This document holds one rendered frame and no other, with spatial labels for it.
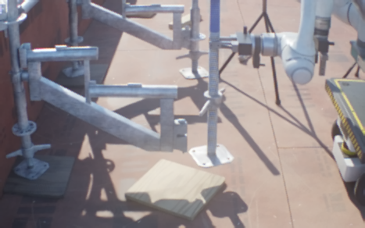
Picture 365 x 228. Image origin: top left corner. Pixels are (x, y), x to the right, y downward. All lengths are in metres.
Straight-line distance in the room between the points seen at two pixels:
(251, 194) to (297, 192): 0.20
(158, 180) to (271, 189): 0.46
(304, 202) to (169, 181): 0.56
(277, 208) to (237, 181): 0.25
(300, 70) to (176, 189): 0.73
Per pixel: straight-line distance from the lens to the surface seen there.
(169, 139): 2.11
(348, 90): 2.37
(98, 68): 3.27
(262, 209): 2.08
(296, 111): 2.83
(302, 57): 1.79
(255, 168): 2.33
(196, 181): 2.19
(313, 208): 2.12
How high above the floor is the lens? 1.28
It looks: 28 degrees down
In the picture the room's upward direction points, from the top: 1 degrees clockwise
